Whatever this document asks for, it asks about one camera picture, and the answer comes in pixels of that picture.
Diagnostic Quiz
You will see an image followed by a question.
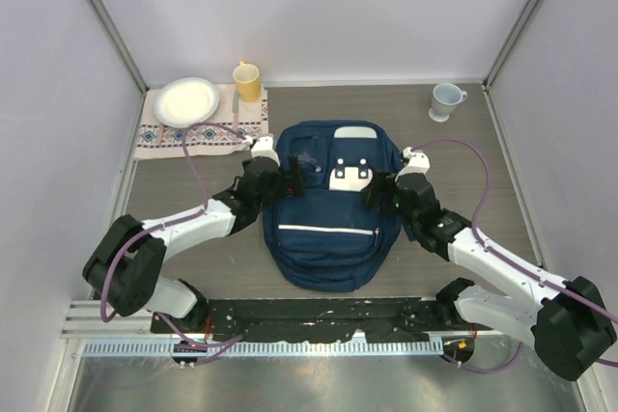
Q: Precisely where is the navy blue student backpack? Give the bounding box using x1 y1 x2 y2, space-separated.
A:
263 120 403 292

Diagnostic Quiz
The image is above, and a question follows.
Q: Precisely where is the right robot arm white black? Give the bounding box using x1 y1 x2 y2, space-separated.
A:
359 170 617 381

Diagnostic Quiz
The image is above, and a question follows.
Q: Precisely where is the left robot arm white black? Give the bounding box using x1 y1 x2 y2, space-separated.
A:
82 155 305 334

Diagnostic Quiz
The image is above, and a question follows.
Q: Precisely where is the light blue footed cup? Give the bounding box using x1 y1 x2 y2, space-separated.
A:
428 83 468 123

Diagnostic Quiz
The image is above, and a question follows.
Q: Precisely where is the yellow mug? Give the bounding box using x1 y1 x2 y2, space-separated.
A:
233 62 262 102

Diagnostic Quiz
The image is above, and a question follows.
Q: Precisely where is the white paper plate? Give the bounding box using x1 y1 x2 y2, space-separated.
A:
153 77 220 128

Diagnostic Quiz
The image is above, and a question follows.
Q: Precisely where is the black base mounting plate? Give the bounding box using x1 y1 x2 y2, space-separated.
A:
150 296 494 343

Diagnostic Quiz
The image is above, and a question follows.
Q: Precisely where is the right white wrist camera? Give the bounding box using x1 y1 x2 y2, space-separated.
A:
396 147 431 179

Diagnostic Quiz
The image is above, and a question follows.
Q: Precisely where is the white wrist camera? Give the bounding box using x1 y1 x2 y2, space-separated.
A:
241 134 280 165
396 147 431 179

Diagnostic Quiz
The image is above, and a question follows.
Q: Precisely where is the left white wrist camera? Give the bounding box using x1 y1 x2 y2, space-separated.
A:
241 134 280 165

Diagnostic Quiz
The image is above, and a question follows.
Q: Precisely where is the pink handled table knife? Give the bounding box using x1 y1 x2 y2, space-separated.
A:
232 90 239 135

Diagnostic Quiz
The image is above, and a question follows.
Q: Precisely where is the pink handled fork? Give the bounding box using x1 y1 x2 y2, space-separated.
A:
156 124 165 147

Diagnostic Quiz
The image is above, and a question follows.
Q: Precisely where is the aluminium frame rail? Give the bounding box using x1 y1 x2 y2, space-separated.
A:
61 294 588 339

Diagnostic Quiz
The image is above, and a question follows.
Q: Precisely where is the white slotted cable duct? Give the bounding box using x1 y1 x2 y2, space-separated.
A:
82 337 443 358

